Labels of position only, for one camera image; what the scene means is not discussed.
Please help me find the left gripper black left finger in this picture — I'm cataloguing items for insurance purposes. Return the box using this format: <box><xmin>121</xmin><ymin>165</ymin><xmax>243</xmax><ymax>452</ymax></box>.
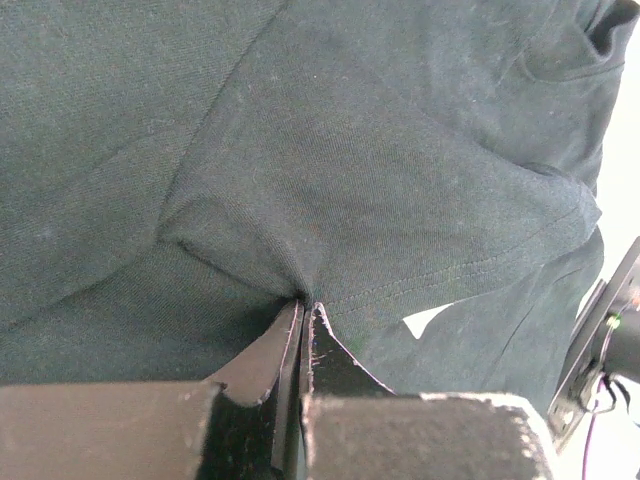
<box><xmin>1</xmin><ymin>302</ymin><xmax>304</xmax><ymax>479</ymax></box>

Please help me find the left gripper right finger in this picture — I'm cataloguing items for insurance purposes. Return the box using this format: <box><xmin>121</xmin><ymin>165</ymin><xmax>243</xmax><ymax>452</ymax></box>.
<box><xmin>300</xmin><ymin>303</ymin><xmax>555</xmax><ymax>480</ymax></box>

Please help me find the black t-shirt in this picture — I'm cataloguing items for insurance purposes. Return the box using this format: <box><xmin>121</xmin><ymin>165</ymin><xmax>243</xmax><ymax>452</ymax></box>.
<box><xmin>1</xmin><ymin>1</ymin><xmax>639</xmax><ymax>411</ymax></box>

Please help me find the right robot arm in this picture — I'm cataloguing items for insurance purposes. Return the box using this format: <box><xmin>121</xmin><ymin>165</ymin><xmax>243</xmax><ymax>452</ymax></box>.
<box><xmin>547</xmin><ymin>240</ymin><xmax>639</xmax><ymax>452</ymax></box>

